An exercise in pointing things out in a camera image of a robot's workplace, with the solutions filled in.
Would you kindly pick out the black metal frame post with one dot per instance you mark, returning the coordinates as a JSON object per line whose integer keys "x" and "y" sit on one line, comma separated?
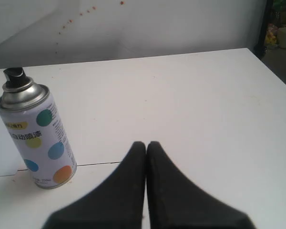
{"x": 259, "y": 48}

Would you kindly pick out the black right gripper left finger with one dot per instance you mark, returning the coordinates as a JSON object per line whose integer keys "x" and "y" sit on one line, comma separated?
{"x": 117, "y": 203}

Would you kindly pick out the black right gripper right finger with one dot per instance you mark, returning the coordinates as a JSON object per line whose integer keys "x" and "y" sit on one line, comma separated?
{"x": 175, "y": 202}

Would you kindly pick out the cardboard boxes in background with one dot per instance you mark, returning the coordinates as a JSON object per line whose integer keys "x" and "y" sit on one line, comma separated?
{"x": 276, "y": 26}

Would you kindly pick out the white polka-dot spray can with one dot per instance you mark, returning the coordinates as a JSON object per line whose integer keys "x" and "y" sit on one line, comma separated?
{"x": 31, "y": 117}

